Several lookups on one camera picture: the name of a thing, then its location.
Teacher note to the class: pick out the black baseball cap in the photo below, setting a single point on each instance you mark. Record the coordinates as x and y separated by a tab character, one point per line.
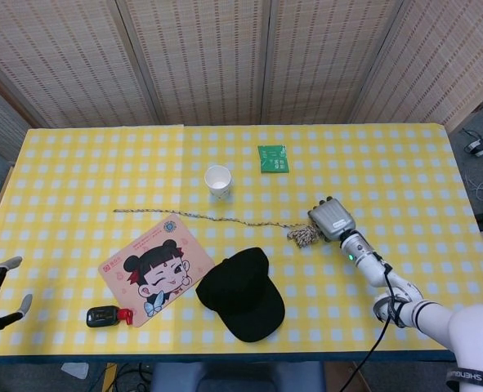
241	294

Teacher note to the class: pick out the pink cartoon girl mouse pad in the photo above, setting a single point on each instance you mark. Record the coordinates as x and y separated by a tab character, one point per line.
159	261

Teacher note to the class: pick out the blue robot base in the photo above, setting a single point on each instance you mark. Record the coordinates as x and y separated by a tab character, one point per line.
233	377

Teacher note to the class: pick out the green square packet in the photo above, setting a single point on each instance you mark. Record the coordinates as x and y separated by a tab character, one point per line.
274	159

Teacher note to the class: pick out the red plastic clip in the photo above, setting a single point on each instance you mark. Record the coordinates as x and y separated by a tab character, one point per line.
126	315

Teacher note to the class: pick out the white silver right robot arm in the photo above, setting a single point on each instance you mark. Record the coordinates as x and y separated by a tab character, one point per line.
429	314

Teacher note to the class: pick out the bamboo folding screen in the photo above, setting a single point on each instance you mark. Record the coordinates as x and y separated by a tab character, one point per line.
208	61

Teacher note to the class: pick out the yellow white checkered tablecloth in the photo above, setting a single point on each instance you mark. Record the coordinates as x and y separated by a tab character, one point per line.
388	183

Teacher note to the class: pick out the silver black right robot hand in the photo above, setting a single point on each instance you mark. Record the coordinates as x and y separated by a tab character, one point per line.
333	218

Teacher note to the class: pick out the white paper cup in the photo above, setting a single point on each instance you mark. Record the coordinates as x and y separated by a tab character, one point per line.
217	179

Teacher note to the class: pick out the white scrap on floor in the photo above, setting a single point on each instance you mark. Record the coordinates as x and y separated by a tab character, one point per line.
75	369

